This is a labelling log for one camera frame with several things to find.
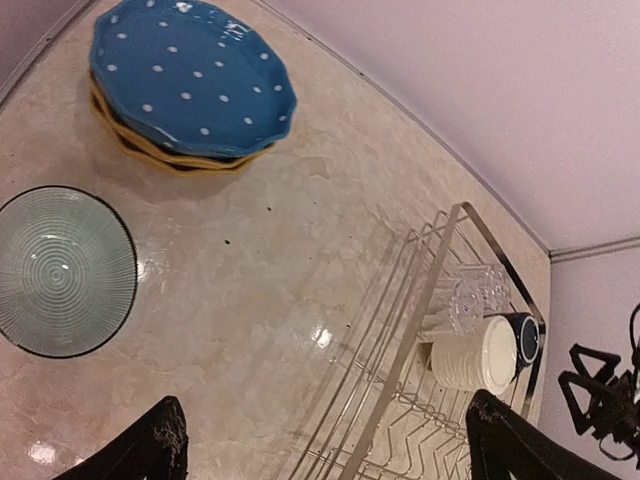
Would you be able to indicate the clear glass tumbler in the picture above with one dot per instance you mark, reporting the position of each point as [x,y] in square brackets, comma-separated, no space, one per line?
[493,283]
[458,303]

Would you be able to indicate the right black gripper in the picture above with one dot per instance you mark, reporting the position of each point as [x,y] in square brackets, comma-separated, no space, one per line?
[612,409]

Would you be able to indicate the metal wire dish rack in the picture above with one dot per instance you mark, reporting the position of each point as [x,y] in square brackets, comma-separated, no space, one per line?
[385,416]

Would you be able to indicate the right aluminium frame post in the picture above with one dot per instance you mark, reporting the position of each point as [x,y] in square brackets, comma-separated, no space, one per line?
[595,250]

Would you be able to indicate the pale striped bowl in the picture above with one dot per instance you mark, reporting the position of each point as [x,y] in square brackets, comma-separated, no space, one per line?
[69,272]

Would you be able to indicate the blue polka dot plate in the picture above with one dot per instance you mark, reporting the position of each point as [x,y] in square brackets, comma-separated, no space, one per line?
[189,76]

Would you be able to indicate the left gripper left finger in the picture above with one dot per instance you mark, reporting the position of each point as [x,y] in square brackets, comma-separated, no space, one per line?
[153,447]

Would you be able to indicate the cream ribbed mug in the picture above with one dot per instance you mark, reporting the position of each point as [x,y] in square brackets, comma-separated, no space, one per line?
[483,358]

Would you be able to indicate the dark blue mug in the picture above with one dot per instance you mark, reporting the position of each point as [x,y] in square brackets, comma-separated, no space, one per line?
[527,335]

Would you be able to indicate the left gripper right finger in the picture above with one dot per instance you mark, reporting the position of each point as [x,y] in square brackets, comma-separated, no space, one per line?
[503,445]

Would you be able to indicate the yellow polka dot plate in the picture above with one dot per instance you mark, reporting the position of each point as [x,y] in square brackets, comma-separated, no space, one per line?
[175,167]
[150,147]

